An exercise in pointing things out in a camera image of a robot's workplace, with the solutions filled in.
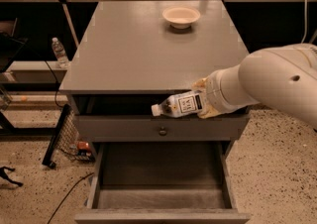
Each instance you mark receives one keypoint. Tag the open grey middle drawer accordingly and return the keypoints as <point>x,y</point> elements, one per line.
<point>161,183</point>

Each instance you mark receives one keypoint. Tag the black wire mesh rack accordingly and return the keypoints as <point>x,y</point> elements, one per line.
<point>64,139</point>

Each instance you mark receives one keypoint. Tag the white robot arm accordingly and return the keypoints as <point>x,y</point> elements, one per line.
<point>283,78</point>

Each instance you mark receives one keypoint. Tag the round metal drawer knob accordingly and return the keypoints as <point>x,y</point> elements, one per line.
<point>162,131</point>

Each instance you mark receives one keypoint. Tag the clear water bottle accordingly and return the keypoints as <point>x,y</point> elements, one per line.
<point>60,53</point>

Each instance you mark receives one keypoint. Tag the white paper bowl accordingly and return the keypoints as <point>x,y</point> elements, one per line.
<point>181,17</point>

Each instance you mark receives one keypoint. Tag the grey wooden drawer cabinet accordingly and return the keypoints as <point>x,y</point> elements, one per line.
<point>130,58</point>

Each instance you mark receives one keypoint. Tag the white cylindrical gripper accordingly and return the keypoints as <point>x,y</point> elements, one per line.
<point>213,95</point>

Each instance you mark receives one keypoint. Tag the plastic tea bottle white cap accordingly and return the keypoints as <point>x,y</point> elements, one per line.
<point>179,105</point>

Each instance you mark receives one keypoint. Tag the closed grey top drawer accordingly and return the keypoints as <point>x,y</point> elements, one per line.
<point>146,128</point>

